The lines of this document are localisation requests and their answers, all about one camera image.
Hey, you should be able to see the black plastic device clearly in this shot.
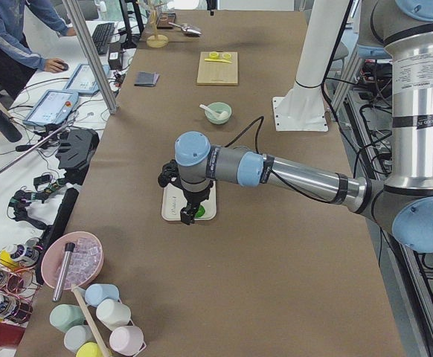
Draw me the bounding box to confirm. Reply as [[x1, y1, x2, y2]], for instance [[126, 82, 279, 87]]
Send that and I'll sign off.
[[55, 129, 100, 185]]

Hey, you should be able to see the yellow cup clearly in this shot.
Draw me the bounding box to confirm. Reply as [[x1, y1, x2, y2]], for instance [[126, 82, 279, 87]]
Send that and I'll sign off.
[[76, 342, 103, 357]]

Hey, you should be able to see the cream rabbit tray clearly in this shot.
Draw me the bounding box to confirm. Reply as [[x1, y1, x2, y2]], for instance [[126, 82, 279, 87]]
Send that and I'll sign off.
[[161, 184, 217, 222]]

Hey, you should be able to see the bamboo cutting board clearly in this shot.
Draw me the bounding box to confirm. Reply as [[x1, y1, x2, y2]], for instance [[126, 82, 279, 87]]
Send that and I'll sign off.
[[196, 51, 239, 86]]

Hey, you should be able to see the green lime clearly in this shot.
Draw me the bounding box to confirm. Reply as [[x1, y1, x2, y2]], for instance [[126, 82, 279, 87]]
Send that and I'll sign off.
[[195, 205, 206, 219]]

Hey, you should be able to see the white ceramic spoon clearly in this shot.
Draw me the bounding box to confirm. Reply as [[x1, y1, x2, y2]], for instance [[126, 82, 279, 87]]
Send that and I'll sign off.
[[199, 104, 221, 118]]

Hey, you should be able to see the near teach pendant tablet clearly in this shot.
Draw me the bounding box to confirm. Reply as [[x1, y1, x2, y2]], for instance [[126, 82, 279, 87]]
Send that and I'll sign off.
[[23, 89, 79, 126]]

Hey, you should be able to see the grey cup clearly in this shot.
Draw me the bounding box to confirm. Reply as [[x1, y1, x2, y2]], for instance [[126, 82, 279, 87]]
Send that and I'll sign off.
[[63, 325, 95, 353]]

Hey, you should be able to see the black keyboard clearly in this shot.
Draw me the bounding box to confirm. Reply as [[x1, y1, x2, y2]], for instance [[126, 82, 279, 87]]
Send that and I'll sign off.
[[92, 22, 115, 56]]

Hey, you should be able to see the white cup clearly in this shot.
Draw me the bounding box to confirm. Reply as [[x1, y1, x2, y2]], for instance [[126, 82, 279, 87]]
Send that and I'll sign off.
[[96, 299, 131, 331]]

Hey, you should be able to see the metal scoop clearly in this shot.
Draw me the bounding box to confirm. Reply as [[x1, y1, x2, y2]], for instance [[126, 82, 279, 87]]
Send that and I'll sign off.
[[170, 22, 202, 37]]

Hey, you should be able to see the pink cup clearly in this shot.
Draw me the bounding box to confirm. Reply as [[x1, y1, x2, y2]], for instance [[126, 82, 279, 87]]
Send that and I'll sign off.
[[109, 326, 145, 356]]

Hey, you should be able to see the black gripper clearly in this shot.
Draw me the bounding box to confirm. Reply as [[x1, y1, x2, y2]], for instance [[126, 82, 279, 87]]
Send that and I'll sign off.
[[158, 159, 201, 225], [208, 0, 216, 11]]

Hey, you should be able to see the pink bowl with ice cubes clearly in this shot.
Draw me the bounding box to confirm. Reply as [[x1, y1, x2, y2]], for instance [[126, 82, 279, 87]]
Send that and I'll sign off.
[[41, 231, 104, 290]]

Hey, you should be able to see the metal tube with black cap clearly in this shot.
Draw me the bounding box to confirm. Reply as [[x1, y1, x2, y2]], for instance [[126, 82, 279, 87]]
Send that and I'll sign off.
[[51, 242, 75, 302]]

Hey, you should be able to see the teach pendant tablet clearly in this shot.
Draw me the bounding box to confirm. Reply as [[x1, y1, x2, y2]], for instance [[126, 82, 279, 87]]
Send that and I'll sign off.
[[23, 89, 79, 126], [63, 63, 99, 95]]

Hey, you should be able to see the wooden mug tree stand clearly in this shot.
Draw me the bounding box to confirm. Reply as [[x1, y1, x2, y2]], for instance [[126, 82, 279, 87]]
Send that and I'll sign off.
[[144, 1, 169, 48]]

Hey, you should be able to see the black water bottle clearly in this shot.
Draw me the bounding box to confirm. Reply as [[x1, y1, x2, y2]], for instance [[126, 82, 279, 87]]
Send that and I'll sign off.
[[0, 110, 22, 143]]

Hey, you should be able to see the far teach pendant tablet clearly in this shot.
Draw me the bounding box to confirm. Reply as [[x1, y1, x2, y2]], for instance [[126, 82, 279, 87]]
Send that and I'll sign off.
[[63, 63, 99, 95]]

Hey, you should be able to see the person hand on mouse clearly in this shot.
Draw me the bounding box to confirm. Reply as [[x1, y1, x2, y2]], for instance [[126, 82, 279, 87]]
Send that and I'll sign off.
[[44, 58, 64, 73]]

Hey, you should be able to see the wooden stick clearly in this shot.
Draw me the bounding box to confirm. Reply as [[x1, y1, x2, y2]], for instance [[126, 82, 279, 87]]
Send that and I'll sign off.
[[71, 285, 112, 357]]

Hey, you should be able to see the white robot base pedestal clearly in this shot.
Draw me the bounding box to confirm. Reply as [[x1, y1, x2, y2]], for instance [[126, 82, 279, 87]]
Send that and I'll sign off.
[[273, 0, 353, 132]]

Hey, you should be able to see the mint green cup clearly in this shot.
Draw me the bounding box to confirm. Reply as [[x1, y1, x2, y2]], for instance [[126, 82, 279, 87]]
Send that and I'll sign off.
[[49, 304, 85, 333]]

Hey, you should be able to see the person in blue shirt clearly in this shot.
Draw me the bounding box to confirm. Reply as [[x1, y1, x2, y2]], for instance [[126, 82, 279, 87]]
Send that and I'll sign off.
[[0, 1, 76, 98]]

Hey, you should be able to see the dark wooden tray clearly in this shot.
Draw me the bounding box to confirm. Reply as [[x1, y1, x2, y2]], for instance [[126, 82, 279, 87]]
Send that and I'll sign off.
[[157, 13, 176, 29]]

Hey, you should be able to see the light blue cup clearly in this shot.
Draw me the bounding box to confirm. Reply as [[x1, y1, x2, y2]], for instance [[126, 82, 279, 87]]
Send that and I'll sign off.
[[85, 283, 120, 307]]

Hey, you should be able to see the yellow plastic knife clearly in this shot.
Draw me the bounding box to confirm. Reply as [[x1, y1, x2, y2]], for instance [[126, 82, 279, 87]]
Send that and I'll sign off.
[[204, 57, 232, 64]]

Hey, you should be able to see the grey folded cloth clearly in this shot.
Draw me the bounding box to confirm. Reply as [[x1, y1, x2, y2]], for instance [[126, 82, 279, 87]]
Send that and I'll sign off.
[[134, 71, 160, 87]]

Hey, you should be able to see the mint green bowl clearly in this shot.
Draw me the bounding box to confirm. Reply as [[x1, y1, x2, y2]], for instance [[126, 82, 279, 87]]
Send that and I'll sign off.
[[204, 102, 232, 125]]

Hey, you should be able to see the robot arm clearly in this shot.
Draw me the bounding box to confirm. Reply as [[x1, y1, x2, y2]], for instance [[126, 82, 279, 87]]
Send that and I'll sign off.
[[158, 1, 433, 253]]

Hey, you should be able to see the aluminium frame post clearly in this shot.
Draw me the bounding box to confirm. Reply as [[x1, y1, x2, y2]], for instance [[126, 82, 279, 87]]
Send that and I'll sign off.
[[62, 0, 118, 115]]

